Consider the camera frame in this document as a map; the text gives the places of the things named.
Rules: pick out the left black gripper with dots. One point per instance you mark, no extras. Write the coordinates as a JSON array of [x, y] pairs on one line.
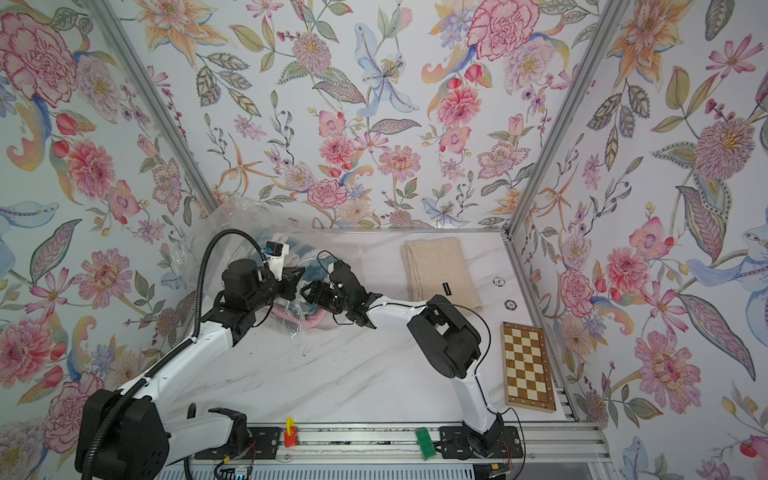
[[288, 282]]

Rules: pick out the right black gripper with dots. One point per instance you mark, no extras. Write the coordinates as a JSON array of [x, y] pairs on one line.
[[319, 287]]

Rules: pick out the clear plastic vacuum bag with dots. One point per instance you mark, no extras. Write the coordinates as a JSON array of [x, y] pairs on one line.
[[239, 229]]

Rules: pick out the beige knitted blanket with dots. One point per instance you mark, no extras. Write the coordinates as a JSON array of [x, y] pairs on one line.
[[438, 267]]

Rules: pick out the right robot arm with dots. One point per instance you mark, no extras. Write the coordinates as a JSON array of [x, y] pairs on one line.
[[446, 338]]

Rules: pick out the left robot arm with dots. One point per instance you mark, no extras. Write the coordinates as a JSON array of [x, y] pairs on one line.
[[128, 433]]

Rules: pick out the teal cloud pattern blanket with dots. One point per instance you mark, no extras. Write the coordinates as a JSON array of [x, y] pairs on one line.
[[317, 266]]

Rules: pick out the pink folded blanket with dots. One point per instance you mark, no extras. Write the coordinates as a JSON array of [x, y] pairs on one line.
[[312, 321]]

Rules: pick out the red yellow clamp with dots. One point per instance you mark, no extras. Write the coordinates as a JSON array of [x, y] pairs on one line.
[[290, 433]]

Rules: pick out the green block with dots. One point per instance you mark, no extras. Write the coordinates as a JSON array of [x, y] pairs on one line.
[[426, 445]]

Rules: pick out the wooden chessboard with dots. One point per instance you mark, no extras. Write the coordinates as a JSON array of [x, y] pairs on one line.
[[527, 368]]

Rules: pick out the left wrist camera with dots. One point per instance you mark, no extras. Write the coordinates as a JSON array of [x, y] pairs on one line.
[[276, 254]]

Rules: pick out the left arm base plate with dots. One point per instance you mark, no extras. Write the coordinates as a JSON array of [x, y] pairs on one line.
[[261, 443]]

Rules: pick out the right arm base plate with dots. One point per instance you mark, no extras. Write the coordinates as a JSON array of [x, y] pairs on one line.
[[461, 443]]

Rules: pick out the aluminium front rail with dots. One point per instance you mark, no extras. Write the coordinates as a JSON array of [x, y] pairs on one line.
[[548, 442]]

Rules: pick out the left aluminium corner post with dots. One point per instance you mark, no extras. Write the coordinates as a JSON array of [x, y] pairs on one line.
[[115, 35]]

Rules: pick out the aluminium corner post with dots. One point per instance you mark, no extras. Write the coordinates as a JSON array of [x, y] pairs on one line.
[[115, 35], [606, 26]]

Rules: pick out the right aluminium corner post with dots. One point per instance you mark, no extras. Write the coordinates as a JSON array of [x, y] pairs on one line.
[[606, 26]]

